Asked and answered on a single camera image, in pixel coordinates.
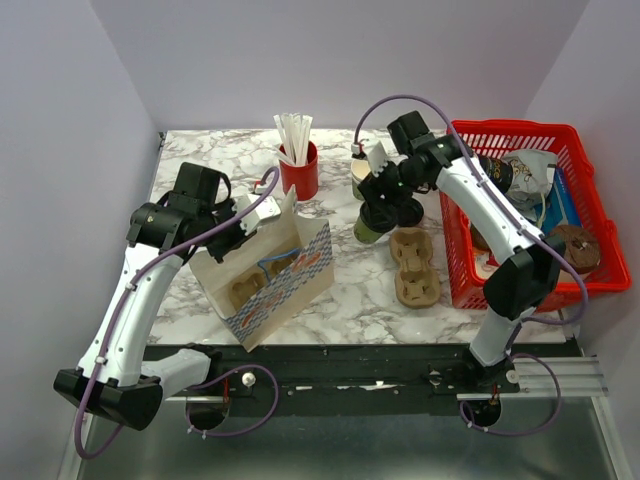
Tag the checkered paper takeout bag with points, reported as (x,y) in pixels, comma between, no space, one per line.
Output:
(292,290)

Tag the brown round cake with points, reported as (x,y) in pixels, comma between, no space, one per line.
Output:
(582,250)

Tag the brown pulp cup carrier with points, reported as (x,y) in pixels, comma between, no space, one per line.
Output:
(245,286)
(417,284)

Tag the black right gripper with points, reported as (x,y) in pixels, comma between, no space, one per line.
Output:
(374,186)

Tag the aluminium frame rail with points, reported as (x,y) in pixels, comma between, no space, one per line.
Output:
(541,371)

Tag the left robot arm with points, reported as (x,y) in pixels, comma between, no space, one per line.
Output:
(112,380)

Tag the dark printed cup in basket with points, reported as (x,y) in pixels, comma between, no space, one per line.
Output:
(500,173)

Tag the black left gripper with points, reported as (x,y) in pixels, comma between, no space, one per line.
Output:
(240,238)

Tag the red plastic straw holder cup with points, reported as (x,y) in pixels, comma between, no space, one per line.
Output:
(304,178)

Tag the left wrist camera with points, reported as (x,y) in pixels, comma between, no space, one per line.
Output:
(265,211)

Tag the blue package in basket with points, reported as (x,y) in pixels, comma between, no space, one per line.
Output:
(560,208)

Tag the black lid stack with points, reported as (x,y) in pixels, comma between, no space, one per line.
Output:
(412,212)

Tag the red plastic basket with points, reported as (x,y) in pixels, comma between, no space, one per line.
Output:
(496,137)

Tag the white wrapped straws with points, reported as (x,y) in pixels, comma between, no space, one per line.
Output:
(294,133)

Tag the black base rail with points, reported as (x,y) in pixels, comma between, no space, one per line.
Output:
(349,380)

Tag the crumpled silver snack bag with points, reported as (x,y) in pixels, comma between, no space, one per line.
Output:
(533,173)

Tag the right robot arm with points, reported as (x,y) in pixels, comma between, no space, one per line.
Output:
(529,262)

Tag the black plastic cup lid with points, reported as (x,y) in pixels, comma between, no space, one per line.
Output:
(378,218)

